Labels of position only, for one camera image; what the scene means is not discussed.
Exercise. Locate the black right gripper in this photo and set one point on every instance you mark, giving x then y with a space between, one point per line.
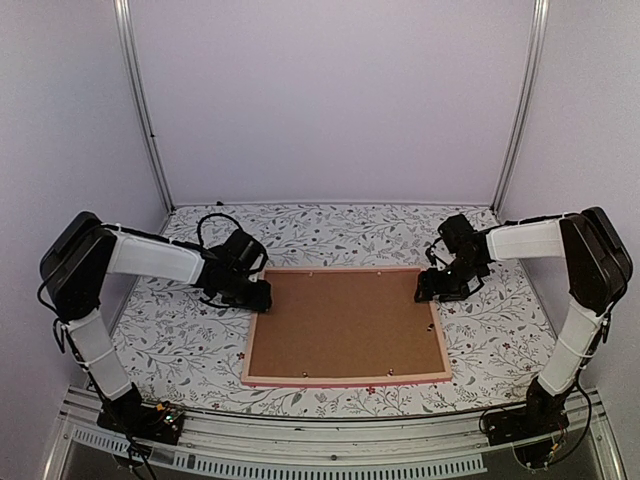
430 287

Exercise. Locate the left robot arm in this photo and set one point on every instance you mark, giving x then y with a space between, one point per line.
75 267

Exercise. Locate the perforated metal strip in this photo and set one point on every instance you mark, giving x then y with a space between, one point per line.
260 448

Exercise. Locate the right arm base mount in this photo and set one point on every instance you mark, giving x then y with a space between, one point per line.
501 425

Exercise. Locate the aluminium front rail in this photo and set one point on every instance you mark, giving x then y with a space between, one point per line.
586 449

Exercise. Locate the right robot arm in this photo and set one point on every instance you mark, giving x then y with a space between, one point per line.
598 270

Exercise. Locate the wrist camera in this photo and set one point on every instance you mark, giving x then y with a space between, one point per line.
242 253
455 231

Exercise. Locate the right aluminium corner post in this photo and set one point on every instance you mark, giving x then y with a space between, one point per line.
533 57

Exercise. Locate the pink wooden picture frame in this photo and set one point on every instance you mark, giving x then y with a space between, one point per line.
345 380

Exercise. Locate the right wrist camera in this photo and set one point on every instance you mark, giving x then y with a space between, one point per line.
455 231

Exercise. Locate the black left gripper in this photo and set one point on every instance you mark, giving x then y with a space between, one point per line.
259 303

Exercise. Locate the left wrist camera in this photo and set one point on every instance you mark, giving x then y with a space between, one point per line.
242 253

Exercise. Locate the left aluminium corner post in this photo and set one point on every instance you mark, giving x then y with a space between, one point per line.
125 29

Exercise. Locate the brown fibreboard backing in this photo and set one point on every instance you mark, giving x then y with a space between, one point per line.
345 325

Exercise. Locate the aluminium corner post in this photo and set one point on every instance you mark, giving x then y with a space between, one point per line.
125 29
533 57

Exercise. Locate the floral patterned table cover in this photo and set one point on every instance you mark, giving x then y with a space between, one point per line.
176 348

